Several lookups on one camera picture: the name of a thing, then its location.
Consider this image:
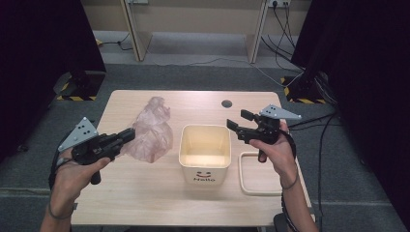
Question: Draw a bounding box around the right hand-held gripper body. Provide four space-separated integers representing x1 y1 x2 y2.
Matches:
236 103 303 163

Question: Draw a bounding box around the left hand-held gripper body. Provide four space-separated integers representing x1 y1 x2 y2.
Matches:
57 116 126 187

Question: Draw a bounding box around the pink translucent plastic bag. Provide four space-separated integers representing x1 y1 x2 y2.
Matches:
120 96 175 164

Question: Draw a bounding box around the beige bin with smile print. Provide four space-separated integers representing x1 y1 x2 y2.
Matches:
178 124 232 187

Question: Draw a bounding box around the person's right hand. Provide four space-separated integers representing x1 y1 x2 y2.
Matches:
249 121 300 190

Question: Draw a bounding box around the person's left hand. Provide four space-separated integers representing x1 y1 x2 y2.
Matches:
51 150 112 208

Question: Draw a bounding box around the stand base with striped tape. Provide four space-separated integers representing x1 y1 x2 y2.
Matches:
279 71 331 105
52 70 106 102

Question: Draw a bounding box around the gray wrist band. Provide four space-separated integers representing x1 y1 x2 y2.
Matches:
47 201 76 221
279 165 300 191

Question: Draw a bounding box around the beige background desk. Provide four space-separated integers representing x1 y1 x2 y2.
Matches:
80 0 312 65

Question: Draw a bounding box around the black curtain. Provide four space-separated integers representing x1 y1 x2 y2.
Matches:
0 0 107 162
290 0 410 230

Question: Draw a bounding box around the white power strip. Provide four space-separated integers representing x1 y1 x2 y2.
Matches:
266 0 292 9

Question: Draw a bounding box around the beige rectangular bin ring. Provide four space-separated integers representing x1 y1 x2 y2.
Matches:
238 151 285 197

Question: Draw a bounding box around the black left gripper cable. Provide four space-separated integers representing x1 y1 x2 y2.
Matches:
47 154 67 191

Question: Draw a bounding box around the long black floor cable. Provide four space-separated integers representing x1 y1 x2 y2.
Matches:
285 110 340 232

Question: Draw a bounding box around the black power cables bundle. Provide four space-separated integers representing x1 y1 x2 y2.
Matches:
260 2 306 73

